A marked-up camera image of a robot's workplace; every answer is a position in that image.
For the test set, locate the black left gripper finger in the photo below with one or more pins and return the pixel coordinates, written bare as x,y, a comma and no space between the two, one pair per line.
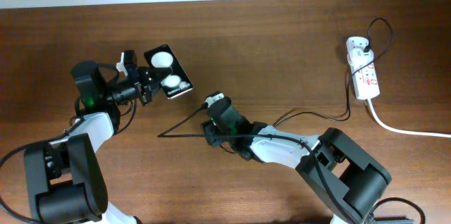
153,86
160,72

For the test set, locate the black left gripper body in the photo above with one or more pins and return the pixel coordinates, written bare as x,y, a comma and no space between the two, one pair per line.
138,79

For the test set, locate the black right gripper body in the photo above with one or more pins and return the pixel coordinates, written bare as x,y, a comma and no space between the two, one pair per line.
215,134

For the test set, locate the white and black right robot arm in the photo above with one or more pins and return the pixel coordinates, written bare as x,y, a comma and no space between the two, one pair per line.
345,177

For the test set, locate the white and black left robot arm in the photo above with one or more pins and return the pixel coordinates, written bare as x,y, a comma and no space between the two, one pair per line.
64,180

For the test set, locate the white usb charger adapter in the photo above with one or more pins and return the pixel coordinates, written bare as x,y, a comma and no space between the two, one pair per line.
358,57

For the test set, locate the white power strip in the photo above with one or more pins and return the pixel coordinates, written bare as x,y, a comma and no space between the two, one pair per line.
364,77

